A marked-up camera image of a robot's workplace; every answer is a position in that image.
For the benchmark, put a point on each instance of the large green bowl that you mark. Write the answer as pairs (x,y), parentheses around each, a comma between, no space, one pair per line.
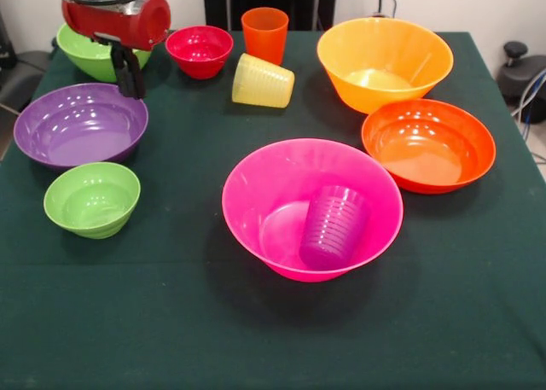
(85,61)

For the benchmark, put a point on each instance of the small green bowl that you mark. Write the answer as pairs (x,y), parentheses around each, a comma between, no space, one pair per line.
(91,202)

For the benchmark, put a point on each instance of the dark green tablecloth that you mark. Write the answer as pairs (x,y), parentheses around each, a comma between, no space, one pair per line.
(128,300)

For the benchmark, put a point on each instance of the yellow cup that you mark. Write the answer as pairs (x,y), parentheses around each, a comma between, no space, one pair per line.
(264,85)

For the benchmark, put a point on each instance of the orange bowl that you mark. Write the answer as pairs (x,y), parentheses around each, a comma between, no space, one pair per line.
(426,147)

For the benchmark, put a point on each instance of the pink bowl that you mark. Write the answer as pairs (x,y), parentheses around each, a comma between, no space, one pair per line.
(264,181)

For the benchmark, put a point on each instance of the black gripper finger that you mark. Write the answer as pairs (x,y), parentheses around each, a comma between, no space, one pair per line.
(136,76)
(120,72)

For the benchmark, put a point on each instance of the purple cup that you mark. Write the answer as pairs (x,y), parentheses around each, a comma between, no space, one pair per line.
(332,232)

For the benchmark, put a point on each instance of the dark grey chair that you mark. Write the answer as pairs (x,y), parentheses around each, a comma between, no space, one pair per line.
(25,74)

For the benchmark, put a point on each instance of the black round equipment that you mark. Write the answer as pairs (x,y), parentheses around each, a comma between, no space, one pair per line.
(518,74)

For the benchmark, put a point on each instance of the red bowl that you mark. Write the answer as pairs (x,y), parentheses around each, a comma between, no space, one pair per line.
(200,53)

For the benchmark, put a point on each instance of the orange cup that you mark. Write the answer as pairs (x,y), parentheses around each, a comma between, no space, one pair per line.
(264,40)

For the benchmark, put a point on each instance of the purple bowl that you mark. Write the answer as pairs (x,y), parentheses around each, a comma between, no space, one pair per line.
(81,129)

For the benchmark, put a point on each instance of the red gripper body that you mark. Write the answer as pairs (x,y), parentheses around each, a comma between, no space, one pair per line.
(123,25)

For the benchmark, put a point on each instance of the yellow bowl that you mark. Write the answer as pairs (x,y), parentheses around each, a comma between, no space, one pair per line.
(405,44)

